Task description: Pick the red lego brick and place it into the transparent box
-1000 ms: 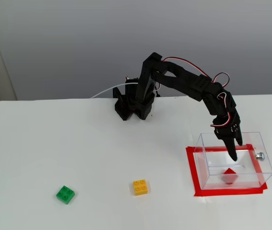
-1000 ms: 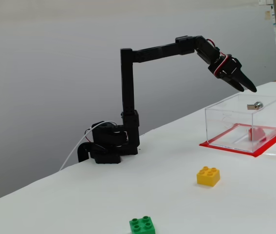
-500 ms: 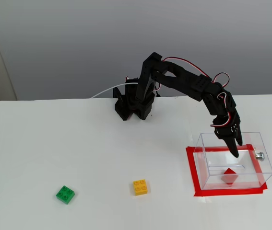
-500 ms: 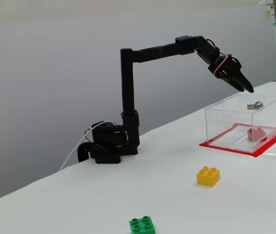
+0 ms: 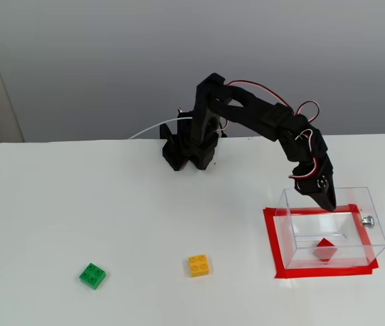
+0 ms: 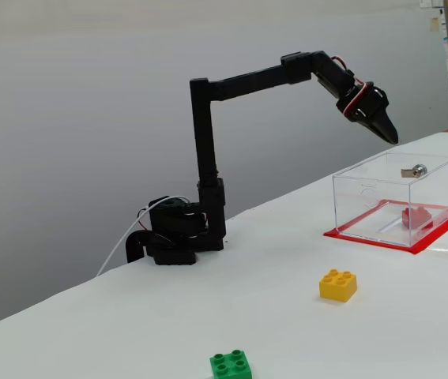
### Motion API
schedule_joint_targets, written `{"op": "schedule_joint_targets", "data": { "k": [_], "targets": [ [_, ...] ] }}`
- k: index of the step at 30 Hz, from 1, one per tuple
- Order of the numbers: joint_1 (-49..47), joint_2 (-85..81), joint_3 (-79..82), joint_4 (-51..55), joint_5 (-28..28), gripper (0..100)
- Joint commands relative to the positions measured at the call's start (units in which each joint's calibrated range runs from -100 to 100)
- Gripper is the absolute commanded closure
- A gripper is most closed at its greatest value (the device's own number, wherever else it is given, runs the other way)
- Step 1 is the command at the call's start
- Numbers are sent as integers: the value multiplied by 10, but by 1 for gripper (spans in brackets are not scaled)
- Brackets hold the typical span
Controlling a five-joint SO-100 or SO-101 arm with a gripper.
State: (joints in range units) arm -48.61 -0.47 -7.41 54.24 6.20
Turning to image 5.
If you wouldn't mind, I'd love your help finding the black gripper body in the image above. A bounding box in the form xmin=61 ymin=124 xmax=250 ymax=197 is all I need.
xmin=290 ymin=150 xmax=334 ymax=196

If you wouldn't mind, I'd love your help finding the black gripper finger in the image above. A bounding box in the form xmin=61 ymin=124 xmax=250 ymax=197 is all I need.
xmin=301 ymin=191 xmax=333 ymax=212
xmin=316 ymin=174 xmax=338 ymax=211

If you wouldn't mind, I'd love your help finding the red tape frame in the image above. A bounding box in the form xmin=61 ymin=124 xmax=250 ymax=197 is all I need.
xmin=262 ymin=203 xmax=380 ymax=280

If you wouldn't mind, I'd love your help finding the red white black servo cable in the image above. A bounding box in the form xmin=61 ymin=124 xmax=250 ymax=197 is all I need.
xmin=287 ymin=158 xmax=319 ymax=180
xmin=227 ymin=80 xmax=294 ymax=113
xmin=295 ymin=101 xmax=320 ymax=141

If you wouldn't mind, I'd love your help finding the transparent plastic box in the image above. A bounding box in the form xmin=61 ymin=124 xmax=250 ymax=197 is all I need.
xmin=275 ymin=185 xmax=385 ymax=270

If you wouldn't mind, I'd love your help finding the green lego brick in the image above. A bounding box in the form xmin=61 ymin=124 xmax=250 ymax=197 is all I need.
xmin=78 ymin=262 xmax=107 ymax=291

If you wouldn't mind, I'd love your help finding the black power cable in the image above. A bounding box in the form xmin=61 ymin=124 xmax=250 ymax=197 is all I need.
xmin=217 ymin=117 xmax=229 ymax=139

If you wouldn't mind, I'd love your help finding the black table clamp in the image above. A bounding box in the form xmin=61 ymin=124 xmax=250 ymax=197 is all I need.
xmin=159 ymin=122 xmax=179 ymax=171

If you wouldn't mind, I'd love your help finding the silver metal cam lock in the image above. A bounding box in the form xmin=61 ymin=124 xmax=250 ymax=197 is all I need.
xmin=358 ymin=210 xmax=376 ymax=229

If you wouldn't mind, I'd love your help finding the yellow lego brick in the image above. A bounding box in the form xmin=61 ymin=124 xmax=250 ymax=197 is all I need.
xmin=187 ymin=253 xmax=213 ymax=278

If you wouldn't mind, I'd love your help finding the red lego brick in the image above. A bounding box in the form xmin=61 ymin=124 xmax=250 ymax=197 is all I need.
xmin=311 ymin=238 xmax=338 ymax=264

